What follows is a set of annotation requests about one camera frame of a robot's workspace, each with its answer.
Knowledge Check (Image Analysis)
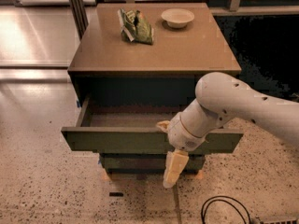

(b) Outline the black floor cable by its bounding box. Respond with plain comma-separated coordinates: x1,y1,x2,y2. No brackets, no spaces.
200,195,252,224

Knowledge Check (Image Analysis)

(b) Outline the brown drawer cabinet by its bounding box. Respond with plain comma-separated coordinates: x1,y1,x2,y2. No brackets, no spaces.
66,2,242,181

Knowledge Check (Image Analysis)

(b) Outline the green top drawer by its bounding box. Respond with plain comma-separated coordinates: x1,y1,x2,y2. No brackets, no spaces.
60,95,245,156

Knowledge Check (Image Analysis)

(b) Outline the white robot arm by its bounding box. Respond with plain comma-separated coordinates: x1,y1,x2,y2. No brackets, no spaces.
157,72,299,189

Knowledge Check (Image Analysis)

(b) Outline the green crumpled chip bag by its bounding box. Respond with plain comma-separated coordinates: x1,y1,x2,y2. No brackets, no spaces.
118,8,154,45

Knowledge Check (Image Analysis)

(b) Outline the white ceramic bowl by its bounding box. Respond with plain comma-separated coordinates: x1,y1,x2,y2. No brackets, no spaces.
161,8,194,29

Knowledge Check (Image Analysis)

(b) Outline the green bottom drawer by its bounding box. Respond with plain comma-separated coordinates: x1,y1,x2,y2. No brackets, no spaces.
99,153,206,172

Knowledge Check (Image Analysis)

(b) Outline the green drawer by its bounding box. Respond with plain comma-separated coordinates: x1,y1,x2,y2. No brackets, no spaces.
99,153,206,172
60,95,245,156

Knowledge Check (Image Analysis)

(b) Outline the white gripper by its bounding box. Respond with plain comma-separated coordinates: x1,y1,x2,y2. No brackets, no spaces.
156,112,206,189

